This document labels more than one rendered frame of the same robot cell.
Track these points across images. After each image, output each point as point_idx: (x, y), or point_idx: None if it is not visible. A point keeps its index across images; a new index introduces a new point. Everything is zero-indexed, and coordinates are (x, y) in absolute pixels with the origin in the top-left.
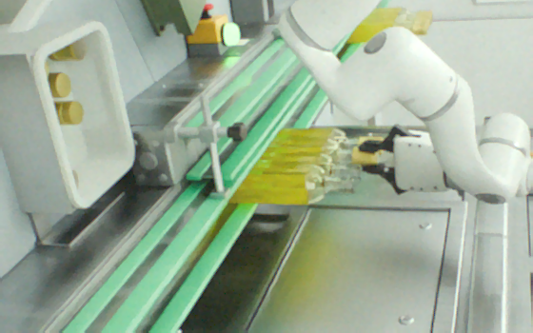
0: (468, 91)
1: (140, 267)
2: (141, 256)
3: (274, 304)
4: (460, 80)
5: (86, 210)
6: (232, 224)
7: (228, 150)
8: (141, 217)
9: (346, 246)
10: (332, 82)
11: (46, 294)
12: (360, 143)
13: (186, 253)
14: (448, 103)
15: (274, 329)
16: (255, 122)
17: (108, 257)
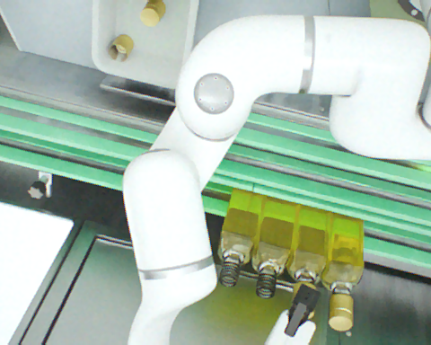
0: (162, 295)
1: (74, 125)
2: (88, 124)
3: (133, 257)
4: (165, 275)
5: (153, 88)
6: None
7: (261, 164)
8: (135, 116)
9: (224, 319)
10: (151, 149)
11: (37, 81)
12: (334, 296)
13: (85, 147)
14: (139, 271)
15: (96, 256)
16: (338, 185)
17: (79, 104)
